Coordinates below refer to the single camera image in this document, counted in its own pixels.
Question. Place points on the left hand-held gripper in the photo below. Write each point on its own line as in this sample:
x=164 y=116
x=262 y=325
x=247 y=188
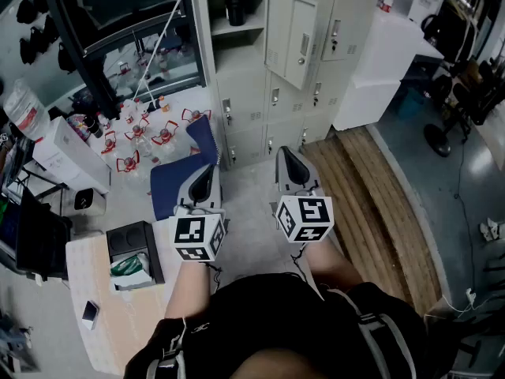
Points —
x=189 y=229

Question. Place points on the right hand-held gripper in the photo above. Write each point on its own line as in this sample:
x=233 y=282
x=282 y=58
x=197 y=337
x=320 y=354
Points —
x=304 y=219

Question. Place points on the beige metal locker cabinet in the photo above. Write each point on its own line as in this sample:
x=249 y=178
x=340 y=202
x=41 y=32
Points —
x=244 y=113

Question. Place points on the black object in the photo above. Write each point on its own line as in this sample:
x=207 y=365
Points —
x=236 y=12

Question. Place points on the person's left forearm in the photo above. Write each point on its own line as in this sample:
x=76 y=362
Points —
x=189 y=290

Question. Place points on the person's right forearm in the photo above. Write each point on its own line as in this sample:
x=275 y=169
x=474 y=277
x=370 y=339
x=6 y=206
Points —
x=327 y=263

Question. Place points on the grey metal locker door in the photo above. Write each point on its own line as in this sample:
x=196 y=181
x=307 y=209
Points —
x=290 y=34

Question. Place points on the black tray box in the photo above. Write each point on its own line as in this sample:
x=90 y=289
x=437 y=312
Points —
x=154 y=251

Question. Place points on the blue padded chair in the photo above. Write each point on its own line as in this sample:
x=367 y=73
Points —
x=169 y=184

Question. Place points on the wooden slat platform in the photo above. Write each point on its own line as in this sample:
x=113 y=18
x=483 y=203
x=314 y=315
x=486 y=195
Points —
x=367 y=203

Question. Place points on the green packet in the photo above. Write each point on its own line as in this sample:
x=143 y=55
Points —
x=128 y=267

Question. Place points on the person's black shirt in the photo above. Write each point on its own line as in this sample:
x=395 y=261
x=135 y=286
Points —
x=276 y=318

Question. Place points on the small white and black appliance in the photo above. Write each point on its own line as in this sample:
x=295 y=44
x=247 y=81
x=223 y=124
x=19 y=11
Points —
x=84 y=203

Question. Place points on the beige desk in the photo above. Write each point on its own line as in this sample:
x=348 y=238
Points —
x=90 y=275

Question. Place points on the orange bottle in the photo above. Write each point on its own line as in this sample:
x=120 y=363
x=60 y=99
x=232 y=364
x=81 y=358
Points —
x=165 y=108

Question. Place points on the small flat phone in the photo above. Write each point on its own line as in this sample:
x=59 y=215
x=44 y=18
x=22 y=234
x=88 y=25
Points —
x=90 y=314

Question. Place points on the cluster of small white bottles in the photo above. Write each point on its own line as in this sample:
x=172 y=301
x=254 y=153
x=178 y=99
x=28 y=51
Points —
x=128 y=111

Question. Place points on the black thermos flask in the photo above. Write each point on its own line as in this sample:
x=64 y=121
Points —
x=94 y=126

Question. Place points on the white cardboard box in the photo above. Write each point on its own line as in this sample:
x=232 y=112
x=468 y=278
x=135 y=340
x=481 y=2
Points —
x=67 y=156

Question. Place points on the colourful patterned ball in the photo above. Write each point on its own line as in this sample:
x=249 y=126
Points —
x=77 y=126

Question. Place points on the black fan stand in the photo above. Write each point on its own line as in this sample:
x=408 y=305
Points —
x=437 y=142

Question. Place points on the blue bin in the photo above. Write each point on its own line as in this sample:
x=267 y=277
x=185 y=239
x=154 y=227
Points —
x=410 y=103

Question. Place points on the white table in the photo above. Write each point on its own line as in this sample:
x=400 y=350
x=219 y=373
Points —
x=378 y=53

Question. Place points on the black framed glass tank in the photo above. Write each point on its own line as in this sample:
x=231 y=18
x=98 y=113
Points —
x=94 y=73

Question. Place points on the pair of white shoes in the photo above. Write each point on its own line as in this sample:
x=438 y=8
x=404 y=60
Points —
x=491 y=229

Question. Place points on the large clear water jug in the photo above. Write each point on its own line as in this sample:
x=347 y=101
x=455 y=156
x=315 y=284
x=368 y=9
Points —
x=25 y=109

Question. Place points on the black chair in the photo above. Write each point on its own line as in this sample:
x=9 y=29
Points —
x=450 y=30

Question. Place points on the row of black bags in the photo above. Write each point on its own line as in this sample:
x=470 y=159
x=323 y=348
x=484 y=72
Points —
x=27 y=10

